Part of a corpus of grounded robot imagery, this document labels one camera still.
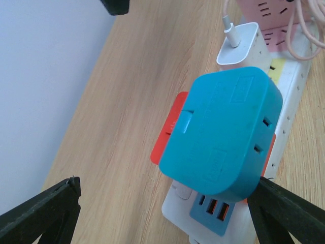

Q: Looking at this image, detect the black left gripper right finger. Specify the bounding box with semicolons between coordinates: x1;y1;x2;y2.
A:
247;177;324;243

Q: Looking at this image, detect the red cube socket adapter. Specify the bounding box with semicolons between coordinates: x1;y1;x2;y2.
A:
150;91;277;204

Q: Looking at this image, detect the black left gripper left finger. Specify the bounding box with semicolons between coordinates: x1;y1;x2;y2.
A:
1;176;81;243

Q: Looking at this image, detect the white power strip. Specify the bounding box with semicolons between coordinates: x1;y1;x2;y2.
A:
161;25;317;244

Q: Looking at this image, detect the blue plug adapter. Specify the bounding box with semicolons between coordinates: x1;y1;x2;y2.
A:
159;67;282;202

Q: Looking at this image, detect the pink cube socket adapter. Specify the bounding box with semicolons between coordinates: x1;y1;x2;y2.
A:
237;1;295;53

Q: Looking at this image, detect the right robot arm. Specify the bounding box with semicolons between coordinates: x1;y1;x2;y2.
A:
101;0;130;16

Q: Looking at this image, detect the white usb charger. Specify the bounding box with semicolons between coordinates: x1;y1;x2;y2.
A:
216;22;259;70

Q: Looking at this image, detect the pink charging cable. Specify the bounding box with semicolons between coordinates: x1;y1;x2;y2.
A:
221;0;325;61

